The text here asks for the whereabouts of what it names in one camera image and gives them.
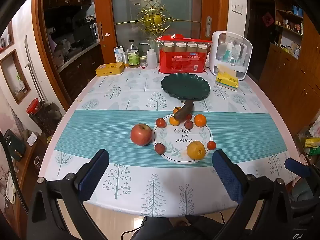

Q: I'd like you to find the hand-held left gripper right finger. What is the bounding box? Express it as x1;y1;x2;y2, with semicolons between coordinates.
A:
212;149;298;240

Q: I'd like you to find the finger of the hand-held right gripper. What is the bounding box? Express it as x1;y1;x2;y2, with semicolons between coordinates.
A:
284;157;313;179

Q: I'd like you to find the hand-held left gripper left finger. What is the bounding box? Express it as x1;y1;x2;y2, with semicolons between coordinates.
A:
26;149;110;240

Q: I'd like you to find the large yellow orange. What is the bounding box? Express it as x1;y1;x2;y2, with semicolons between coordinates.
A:
186;140;206;160

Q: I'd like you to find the red apple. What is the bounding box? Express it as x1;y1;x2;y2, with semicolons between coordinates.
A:
130;123;153;146

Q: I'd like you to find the overripe dark banana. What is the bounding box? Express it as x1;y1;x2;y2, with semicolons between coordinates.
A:
174;100;194;120

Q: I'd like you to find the dark green scalloped plate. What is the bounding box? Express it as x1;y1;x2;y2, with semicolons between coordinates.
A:
161;72;211;102

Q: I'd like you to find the white plastic bag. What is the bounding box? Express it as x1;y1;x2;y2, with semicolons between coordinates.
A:
309;120;320;138

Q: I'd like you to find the white round printed plate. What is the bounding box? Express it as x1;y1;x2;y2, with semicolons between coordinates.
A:
152;114;213;164

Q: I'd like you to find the red lid storage jar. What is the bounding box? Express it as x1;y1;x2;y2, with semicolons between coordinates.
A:
27;99;56;135

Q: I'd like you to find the wooden shelf cabinet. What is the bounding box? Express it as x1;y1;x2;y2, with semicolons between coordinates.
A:
259;0;320;135

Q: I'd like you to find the yellow tissue pack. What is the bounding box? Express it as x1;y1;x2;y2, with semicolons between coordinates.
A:
215;64;239;91

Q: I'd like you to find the yellow tin box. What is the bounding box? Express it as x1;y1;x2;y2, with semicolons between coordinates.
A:
96;62;125;77

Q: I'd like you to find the kitchen counter cabinet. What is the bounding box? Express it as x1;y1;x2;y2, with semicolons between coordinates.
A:
42;0;104;98

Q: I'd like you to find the white cosmetic storage box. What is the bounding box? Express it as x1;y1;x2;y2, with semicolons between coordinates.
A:
209;31;253;80

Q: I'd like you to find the white teal cosmetic bottle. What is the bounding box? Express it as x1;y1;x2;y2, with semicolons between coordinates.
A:
224;42;234;62

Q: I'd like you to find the blue and white carton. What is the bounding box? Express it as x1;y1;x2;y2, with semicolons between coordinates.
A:
114;46;125;63

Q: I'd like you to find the glass bottle with green label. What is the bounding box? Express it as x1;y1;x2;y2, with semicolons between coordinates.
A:
127;40;140;68

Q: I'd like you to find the red paper cup package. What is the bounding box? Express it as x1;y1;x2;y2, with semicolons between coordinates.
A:
156;34;209;73

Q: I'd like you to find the translucent cosmetic bottle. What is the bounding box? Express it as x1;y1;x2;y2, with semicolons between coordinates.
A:
232;44;242;63

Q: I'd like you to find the white squeeze bottle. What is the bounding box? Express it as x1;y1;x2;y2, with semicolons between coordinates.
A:
139;43;157;69

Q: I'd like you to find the red paper door decoration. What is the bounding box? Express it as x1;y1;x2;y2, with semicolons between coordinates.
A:
262;12;274;28

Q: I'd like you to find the wooden glass sliding door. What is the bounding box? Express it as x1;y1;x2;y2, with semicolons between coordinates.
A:
92;0;229;64

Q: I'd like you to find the gold door ornament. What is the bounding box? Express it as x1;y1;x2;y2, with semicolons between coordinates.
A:
115;0;202;34

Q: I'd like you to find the wooden wall niche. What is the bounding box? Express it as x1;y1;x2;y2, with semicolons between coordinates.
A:
0;49;31;105

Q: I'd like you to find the white wall switch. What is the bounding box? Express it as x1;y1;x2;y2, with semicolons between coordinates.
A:
231;1;244;14

